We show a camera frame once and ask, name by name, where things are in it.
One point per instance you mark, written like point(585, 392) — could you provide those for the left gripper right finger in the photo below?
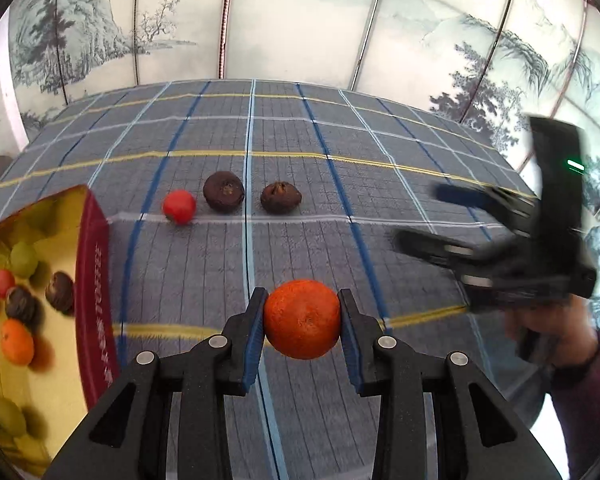
point(439, 417)

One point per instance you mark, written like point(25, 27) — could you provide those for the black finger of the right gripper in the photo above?
point(512, 210)
point(459, 257)

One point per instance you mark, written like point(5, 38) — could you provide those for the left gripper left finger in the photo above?
point(125, 434)

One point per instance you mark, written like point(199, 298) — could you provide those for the green fruit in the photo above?
point(11, 418)
point(23, 260)

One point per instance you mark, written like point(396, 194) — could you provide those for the orange mandarin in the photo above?
point(16, 342)
point(302, 319)

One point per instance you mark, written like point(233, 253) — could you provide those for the dark brown fruit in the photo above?
point(280, 197)
point(223, 191)
point(59, 292)

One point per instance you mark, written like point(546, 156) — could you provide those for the small red fruit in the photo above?
point(7, 282)
point(179, 206)

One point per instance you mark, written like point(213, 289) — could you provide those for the purple sleeve right forearm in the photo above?
point(575, 392)

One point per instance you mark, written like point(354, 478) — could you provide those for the person right hand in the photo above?
point(569, 323)

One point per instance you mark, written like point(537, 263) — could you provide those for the red gold tin box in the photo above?
point(75, 358)

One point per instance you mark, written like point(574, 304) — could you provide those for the painted folding screen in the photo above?
point(486, 64)

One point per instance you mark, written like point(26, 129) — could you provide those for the grey plaid tablecloth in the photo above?
point(364, 166)

